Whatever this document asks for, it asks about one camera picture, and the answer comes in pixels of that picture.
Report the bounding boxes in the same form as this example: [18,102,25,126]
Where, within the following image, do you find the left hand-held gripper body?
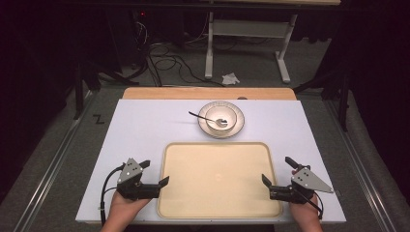
[116,158,161,202]

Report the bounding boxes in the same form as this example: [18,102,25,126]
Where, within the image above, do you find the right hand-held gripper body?
[270,164,335,205]

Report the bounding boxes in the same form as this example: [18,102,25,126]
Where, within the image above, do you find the person's left hand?
[107,191,151,224]

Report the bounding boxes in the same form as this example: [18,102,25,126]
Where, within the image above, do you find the person's right hand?
[288,195,321,225]

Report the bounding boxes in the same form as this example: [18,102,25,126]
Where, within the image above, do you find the white table cover sheet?
[74,99,348,225]

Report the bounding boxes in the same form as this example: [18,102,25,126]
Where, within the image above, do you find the beige plastic tray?
[156,141,284,220]

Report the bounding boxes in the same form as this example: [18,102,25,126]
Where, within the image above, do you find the white round plate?
[196,100,246,140]

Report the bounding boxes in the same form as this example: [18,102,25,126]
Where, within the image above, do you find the metal spoon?
[188,110,229,128]

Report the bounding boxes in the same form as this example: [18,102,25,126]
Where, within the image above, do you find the black metal stand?
[73,60,132,121]
[292,68,352,132]

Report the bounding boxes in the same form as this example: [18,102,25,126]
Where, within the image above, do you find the white bowl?
[204,104,239,136]

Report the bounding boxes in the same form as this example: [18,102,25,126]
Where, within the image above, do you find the wooden table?
[122,86,298,102]

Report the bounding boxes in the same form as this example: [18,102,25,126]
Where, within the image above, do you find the crumpled white paper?
[220,72,241,86]

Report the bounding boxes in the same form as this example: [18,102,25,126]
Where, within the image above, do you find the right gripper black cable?
[298,188,324,221]

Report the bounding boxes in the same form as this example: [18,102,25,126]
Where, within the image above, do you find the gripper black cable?
[298,188,324,221]
[99,163,126,226]

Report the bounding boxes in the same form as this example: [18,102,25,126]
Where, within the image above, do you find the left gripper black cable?
[99,163,126,226]

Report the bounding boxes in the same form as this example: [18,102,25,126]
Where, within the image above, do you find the metal floor rail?
[12,90,95,232]
[324,99,401,232]

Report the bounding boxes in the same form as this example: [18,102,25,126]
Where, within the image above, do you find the black floor cables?
[134,20,226,88]

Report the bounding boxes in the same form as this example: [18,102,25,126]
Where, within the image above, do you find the white metal desk frame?
[204,11,299,84]

